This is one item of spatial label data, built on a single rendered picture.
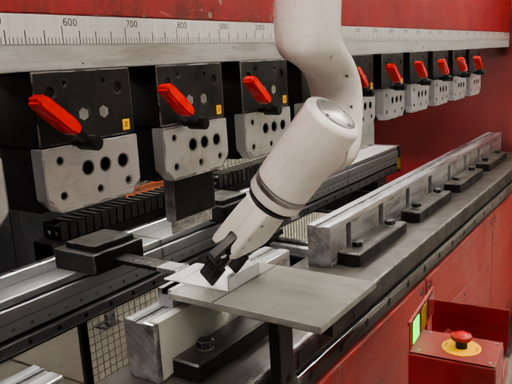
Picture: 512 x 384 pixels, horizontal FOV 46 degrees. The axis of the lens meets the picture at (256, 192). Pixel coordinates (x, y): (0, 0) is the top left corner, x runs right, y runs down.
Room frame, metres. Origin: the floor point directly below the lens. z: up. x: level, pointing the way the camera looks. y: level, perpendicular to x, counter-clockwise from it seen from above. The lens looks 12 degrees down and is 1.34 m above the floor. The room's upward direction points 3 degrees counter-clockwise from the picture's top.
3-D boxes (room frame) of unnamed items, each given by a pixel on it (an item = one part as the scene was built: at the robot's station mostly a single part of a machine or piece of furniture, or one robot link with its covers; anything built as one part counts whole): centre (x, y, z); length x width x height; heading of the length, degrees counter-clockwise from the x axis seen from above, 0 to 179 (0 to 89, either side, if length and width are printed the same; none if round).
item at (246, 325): (0.95, 0.04, 0.89); 0.30 x 0.05 x 0.03; 145
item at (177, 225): (0.95, 0.11, 1.13); 0.10 x 0.02 x 0.10; 145
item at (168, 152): (0.92, 0.12, 1.26); 0.15 x 0.09 x 0.17; 145
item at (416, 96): (1.75, -0.45, 1.26); 0.15 x 0.09 x 0.17; 145
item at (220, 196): (1.34, 0.02, 1.01); 0.26 x 0.12 x 0.05; 55
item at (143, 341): (0.99, 0.07, 0.92); 0.39 x 0.06 x 0.10; 145
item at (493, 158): (2.40, -0.97, 0.89); 0.30 x 0.05 x 0.03; 145
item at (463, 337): (1.06, -0.38, 0.79); 0.04 x 0.04 x 0.04
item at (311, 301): (0.86, -0.02, 1.00); 0.26 x 0.18 x 0.01; 55
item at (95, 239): (1.04, 0.24, 1.01); 0.26 x 0.12 x 0.05; 55
